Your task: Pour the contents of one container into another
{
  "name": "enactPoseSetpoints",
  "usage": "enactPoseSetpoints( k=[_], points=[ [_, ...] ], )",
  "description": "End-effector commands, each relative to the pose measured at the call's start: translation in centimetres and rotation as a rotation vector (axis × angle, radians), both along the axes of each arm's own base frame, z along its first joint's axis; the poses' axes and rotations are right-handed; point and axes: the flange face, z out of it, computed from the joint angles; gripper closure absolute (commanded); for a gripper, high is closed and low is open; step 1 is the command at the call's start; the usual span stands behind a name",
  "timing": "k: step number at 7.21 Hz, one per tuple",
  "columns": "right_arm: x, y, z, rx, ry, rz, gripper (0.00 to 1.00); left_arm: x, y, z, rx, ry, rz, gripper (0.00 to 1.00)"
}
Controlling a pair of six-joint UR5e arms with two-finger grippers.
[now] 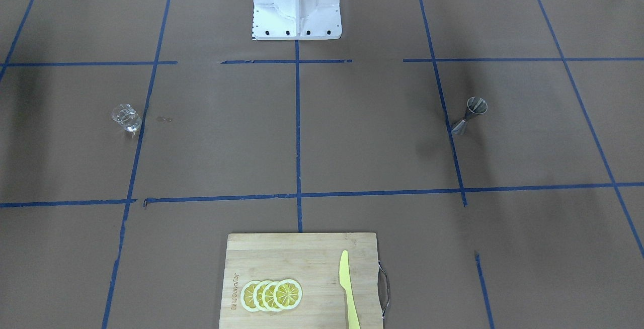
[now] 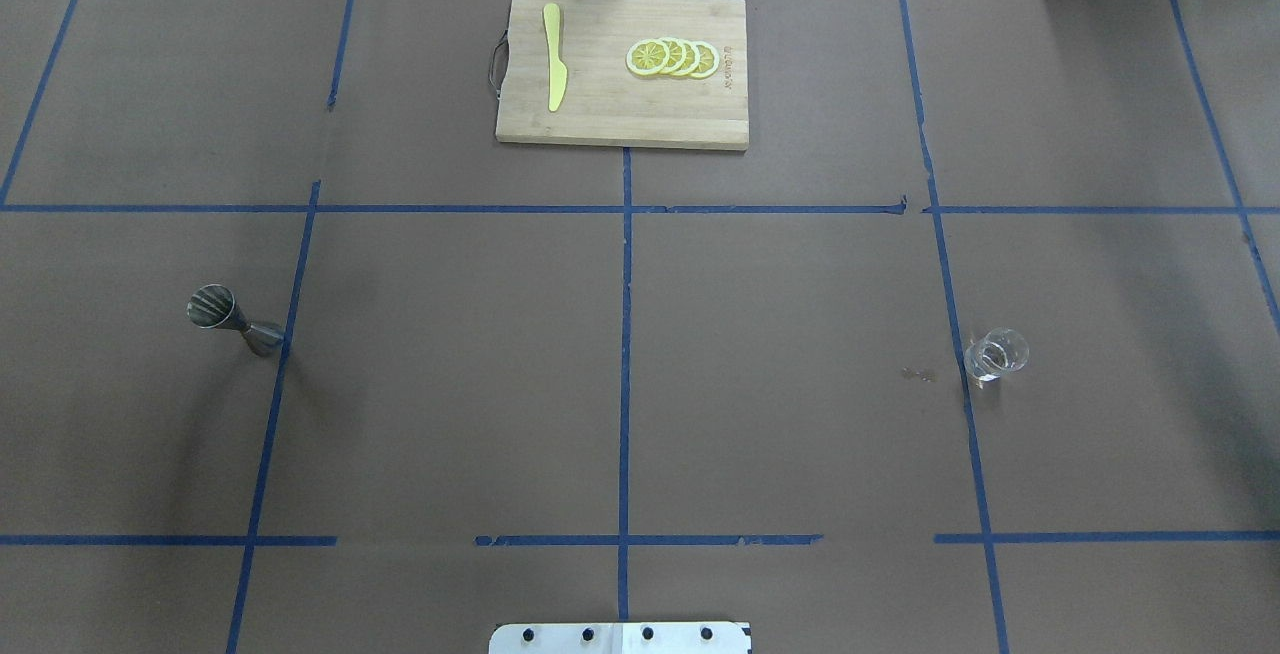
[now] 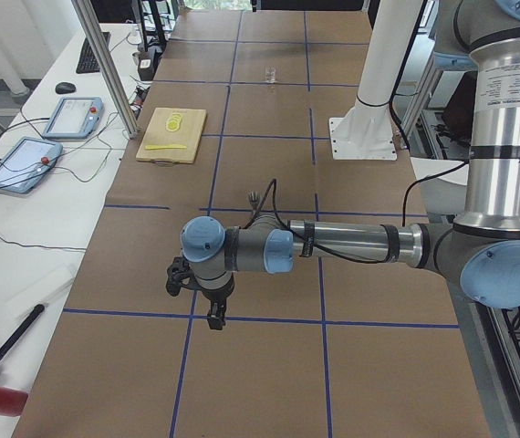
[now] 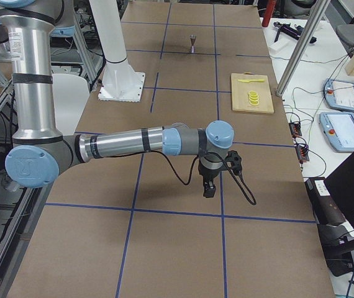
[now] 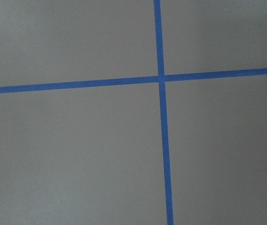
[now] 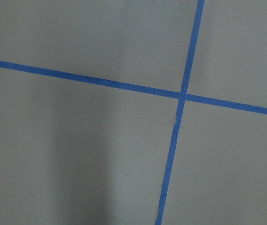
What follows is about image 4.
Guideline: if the yellow plastic knife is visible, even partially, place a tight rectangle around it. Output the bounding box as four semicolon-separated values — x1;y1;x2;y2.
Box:
237;79;266;83

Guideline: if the aluminium frame post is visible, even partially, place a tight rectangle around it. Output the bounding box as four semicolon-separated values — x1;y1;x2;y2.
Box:
276;0;330;97

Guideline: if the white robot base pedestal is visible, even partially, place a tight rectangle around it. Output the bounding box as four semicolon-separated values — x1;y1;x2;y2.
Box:
89;0;145;102

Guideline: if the lemon slices stack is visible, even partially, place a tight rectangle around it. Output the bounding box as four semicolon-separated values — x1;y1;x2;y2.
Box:
248;91;260;106

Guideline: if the red cylinder bottle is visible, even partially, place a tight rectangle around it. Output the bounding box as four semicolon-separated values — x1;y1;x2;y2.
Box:
261;0;277;27

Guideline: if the lower teach pendant tablet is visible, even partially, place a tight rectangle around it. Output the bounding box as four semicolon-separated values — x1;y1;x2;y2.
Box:
319;112;354;153

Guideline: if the upper teach pendant tablet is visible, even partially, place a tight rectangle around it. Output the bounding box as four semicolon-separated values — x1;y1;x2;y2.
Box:
324;79;354;113

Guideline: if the right grey office chair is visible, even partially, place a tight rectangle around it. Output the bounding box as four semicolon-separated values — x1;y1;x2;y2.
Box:
335;24;354;53

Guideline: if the teach pendant tablet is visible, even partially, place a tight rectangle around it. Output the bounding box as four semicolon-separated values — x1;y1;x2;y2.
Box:
319;112;354;153
324;79;354;113

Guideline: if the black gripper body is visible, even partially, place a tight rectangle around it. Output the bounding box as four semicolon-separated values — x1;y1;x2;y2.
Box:
198;161;220;198

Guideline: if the wooden cutting board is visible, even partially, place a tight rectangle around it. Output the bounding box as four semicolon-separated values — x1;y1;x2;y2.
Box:
230;73;274;114

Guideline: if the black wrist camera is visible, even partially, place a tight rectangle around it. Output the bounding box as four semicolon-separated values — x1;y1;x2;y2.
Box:
226;150;242;174

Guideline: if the steel measuring jigger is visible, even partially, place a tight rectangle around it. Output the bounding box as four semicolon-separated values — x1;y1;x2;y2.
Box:
189;35;196;53

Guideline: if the white plastic chair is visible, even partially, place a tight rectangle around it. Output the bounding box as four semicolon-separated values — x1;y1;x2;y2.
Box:
53;73;89;135

